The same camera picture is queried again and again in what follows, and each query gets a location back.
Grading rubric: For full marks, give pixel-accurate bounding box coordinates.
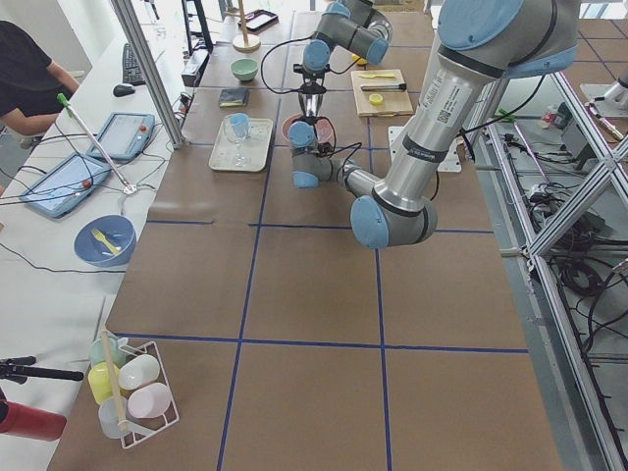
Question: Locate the yellow plastic cup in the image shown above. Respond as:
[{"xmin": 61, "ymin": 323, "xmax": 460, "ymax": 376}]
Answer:
[{"xmin": 87, "ymin": 361, "xmax": 113, "ymax": 405}]

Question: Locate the teach pendant tablet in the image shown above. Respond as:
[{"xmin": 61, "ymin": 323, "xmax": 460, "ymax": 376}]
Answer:
[
  {"xmin": 96, "ymin": 112, "xmax": 156, "ymax": 163},
  {"xmin": 20, "ymin": 153, "xmax": 111, "ymax": 219}
]

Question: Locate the cream bear tray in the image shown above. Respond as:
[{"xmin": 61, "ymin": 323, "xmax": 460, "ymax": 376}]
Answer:
[{"xmin": 208, "ymin": 113, "xmax": 274, "ymax": 173}]

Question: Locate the blue bowl on desk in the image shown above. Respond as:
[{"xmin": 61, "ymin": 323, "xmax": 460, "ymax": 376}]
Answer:
[{"xmin": 74, "ymin": 215, "xmax": 136, "ymax": 268}]

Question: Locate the pink plastic cup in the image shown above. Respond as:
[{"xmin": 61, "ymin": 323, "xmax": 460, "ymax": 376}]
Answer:
[{"xmin": 128, "ymin": 383, "xmax": 172, "ymax": 418}]

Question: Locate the yellow plastic knife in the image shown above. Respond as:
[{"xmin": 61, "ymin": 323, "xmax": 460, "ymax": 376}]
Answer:
[{"xmin": 359, "ymin": 73, "xmax": 397, "ymax": 79}]

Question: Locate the lemon half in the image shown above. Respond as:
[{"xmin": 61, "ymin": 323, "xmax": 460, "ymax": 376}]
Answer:
[{"xmin": 369, "ymin": 93, "xmax": 384, "ymax": 106}]

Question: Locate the black tripod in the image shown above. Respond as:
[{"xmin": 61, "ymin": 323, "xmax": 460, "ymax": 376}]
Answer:
[{"xmin": 1, "ymin": 356, "xmax": 84, "ymax": 385}]

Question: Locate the wooden cutting board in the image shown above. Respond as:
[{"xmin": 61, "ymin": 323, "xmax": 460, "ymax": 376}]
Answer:
[{"xmin": 350, "ymin": 69, "xmax": 414, "ymax": 117}]

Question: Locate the yellow fork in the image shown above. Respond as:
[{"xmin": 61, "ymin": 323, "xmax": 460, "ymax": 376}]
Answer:
[{"xmin": 90, "ymin": 228, "xmax": 120, "ymax": 256}]

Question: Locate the pink bowl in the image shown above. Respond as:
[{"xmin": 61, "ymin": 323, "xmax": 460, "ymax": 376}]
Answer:
[{"xmin": 282, "ymin": 114, "xmax": 334, "ymax": 142}]

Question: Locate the black keyboard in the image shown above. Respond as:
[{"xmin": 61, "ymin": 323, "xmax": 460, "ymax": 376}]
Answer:
[{"xmin": 122, "ymin": 43, "xmax": 146, "ymax": 86}]

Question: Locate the light blue cup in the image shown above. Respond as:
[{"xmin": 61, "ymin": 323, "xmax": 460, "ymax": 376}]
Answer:
[{"xmin": 229, "ymin": 113, "xmax": 249, "ymax": 142}]

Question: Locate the black computer mouse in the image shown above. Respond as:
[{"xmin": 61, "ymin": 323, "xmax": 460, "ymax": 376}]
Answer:
[{"xmin": 112, "ymin": 83, "xmax": 135, "ymax": 97}]

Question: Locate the wooden cup stand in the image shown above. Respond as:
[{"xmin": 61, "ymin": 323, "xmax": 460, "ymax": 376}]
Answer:
[{"xmin": 232, "ymin": 0, "xmax": 261, "ymax": 53}]

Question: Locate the clear wine glass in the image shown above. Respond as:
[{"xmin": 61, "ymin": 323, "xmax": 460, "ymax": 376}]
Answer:
[{"xmin": 224, "ymin": 119, "xmax": 247, "ymax": 168}]

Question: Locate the yellow lemon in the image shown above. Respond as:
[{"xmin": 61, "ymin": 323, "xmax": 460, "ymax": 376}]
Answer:
[{"xmin": 351, "ymin": 54, "xmax": 369, "ymax": 67}]

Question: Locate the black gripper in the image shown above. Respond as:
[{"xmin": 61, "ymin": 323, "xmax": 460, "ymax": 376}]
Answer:
[
  {"xmin": 317, "ymin": 142, "xmax": 335, "ymax": 156},
  {"xmin": 292, "ymin": 64, "xmax": 328, "ymax": 95}
]

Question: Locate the aluminium frame post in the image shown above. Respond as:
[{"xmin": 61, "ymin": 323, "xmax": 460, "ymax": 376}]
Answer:
[{"xmin": 112, "ymin": 0, "xmax": 184, "ymax": 149}]

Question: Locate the person in black shirt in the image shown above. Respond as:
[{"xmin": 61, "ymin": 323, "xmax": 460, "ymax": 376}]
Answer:
[{"xmin": 1, "ymin": 21, "xmax": 79, "ymax": 135}]

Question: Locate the white plastic cup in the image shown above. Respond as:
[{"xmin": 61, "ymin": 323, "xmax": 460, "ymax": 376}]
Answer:
[{"xmin": 119, "ymin": 354, "xmax": 160, "ymax": 391}]

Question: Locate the red bottle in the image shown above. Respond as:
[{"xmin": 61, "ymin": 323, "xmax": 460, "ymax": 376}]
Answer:
[{"xmin": 1, "ymin": 393, "xmax": 67, "ymax": 442}]

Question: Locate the grey folded cloth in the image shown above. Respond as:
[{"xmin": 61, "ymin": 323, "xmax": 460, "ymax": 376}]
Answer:
[{"xmin": 219, "ymin": 87, "xmax": 249, "ymax": 108}]

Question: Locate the green bowl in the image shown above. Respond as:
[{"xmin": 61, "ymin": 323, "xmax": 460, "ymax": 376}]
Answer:
[{"xmin": 231, "ymin": 58, "xmax": 259, "ymax": 82}]

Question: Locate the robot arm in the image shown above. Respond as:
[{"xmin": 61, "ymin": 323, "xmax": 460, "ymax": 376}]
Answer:
[
  {"xmin": 288, "ymin": 1, "xmax": 580, "ymax": 248},
  {"xmin": 293, "ymin": 1, "xmax": 393, "ymax": 97}
]

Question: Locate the white wire cup rack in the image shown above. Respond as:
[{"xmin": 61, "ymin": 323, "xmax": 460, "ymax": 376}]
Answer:
[{"xmin": 87, "ymin": 330, "xmax": 180, "ymax": 449}]

